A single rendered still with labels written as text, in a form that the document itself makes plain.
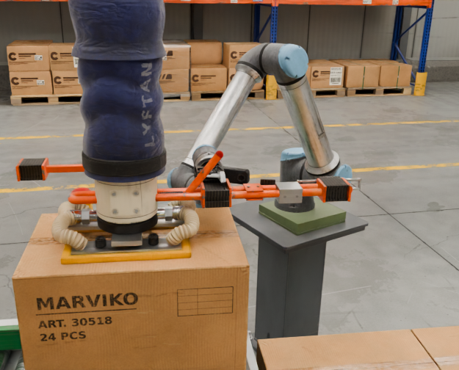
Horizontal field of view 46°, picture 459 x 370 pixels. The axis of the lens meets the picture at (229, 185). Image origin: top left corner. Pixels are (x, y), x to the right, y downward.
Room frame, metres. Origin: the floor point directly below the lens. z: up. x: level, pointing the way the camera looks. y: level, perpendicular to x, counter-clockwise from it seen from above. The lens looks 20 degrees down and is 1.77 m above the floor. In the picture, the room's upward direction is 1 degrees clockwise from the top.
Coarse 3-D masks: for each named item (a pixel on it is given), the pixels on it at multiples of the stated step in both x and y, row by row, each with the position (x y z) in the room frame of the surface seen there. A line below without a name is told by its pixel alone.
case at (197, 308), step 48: (48, 240) 1.37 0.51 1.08; (192, 240) 1.39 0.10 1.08; (240, 240) 1.40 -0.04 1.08; (48, 288) 1.18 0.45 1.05; (96, 288) 1.20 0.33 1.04; (144, 288) 1.21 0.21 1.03; (192, 288) 1.23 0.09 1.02; (240, 288) 1.25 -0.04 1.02; (48, 336) 1.18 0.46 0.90; (96, 336) 1.19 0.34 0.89; (144, 336) 1.21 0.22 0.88; (192, 336) 1.23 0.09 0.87; (240, 336) 1.25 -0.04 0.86
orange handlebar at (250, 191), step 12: (48, 168) 1.61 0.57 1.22; (60, 168) 1.62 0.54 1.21; (72, 168) 1.62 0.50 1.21; (72, 192) 1.39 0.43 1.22; (84, 192) 1.40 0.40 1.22; (192, 192) 1.41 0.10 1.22; (240, 192) 1.43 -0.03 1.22; (252, 192) 1.43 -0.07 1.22; (264, 192) 1.43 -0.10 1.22; (276, 192) 1.44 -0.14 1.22; (312, 192) 1.45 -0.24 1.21
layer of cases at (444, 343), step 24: (312, 336) 1.69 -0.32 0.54; (336, 336) 1.70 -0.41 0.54; (360, 336) 1.70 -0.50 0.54; (384, 336) 1.70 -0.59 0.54; (408, 336) 1.70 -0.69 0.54; (432, 336) 1.71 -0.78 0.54; (456, 336) 1.71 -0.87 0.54; (264, 360) 1.55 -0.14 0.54; (288, 360) 1.55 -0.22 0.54; (312, 360) 1.55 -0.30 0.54; (336, 360) 1.56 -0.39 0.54; (360, 360) 1.56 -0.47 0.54; (384, 360) 1.56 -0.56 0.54; (408, 360) 1.56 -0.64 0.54; (432, 360) 1.57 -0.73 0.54; (456, 360) 1.57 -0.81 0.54
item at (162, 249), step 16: (96, 240) 1.29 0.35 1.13; (144, 240) 1.34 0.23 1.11; (160, 240) 1.34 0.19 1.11; (64, 256) 1.25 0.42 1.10; (80, 256) 1.25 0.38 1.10; (96, 256) 1.25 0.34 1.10; (112, 256) 1.26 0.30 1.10; (128, 256) 1.26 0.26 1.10; (144, 256) 1.27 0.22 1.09; (160, 256) 1.27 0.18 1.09; (176, 256) 1.28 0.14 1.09
